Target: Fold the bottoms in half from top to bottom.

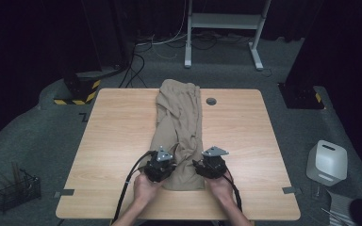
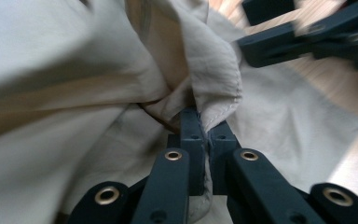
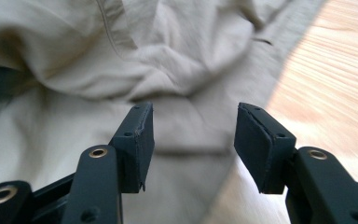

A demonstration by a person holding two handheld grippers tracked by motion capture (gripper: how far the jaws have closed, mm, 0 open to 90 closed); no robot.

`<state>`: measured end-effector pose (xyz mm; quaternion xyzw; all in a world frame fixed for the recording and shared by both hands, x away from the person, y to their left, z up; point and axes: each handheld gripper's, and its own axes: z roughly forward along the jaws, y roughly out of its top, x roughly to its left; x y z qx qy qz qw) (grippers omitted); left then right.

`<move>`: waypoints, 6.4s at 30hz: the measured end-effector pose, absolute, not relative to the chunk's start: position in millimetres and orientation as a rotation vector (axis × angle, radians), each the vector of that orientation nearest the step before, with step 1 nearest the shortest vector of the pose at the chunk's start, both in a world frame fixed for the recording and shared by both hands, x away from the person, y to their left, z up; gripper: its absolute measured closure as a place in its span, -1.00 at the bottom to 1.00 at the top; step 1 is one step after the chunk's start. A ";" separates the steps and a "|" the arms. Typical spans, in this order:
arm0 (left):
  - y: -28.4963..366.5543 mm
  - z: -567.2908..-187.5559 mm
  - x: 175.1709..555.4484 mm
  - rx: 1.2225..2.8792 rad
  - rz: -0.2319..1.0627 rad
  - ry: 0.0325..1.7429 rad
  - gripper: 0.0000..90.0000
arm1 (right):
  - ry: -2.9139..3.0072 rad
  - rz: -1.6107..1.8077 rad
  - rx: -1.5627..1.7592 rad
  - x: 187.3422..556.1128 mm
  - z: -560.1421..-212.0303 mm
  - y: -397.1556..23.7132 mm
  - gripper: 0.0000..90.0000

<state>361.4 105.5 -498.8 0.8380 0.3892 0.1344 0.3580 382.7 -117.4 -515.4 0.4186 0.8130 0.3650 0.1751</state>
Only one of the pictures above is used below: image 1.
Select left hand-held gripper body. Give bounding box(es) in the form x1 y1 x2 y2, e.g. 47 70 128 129
143 145 174 184

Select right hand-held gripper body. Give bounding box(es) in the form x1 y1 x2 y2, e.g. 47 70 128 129
201 145 230 181

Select khaki shorts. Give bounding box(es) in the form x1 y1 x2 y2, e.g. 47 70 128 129
140 78 206 192

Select person's right hand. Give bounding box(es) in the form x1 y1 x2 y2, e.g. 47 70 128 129
205 174 235 205

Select person's left hand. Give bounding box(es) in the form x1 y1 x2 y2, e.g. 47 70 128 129
133 172 164 205

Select grey tape piece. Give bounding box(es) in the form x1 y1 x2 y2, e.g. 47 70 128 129
281 186 303 196
54 188 75 199

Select black yellow striped stand base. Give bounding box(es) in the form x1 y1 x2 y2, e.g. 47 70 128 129
53 71 102 106

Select black stand base yellow mark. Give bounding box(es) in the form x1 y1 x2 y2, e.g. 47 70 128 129
277 82 326 110

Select white box appliance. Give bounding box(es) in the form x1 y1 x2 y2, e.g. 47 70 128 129
305 139 349 187

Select grey striped sheet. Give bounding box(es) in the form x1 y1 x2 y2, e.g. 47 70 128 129
325 189 361 226

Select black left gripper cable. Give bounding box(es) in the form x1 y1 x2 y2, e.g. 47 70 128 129
112 150 156 224

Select black floor cables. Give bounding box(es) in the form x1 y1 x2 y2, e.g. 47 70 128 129
118 43 148 89

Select white floor cable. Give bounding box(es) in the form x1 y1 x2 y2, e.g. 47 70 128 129
135 0 190 61

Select white metal stand frame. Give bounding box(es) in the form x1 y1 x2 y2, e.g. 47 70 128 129
184 0 272 72

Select black wire basket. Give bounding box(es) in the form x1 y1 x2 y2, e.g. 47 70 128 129
0 169 42 214

